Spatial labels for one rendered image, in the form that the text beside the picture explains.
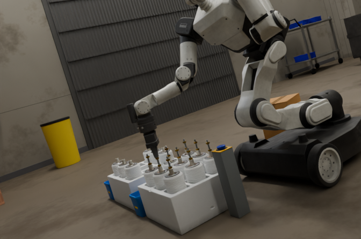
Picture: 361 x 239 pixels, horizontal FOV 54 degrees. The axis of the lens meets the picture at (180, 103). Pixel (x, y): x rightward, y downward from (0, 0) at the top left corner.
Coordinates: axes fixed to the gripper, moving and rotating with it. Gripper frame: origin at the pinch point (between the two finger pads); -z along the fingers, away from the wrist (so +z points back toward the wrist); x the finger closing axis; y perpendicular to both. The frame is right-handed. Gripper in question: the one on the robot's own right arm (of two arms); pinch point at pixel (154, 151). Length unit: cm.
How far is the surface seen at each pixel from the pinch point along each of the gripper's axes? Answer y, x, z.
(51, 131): 161, 251, 11
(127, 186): 26.8, 27.4, -20.8
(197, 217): -12.7, -15.2, -32.3
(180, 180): -9.8, -13.3, -13.9
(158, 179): 1.8, -4.5, -13.0
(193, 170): -16.2, -8.4, -12.2
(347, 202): -75, -30, -36
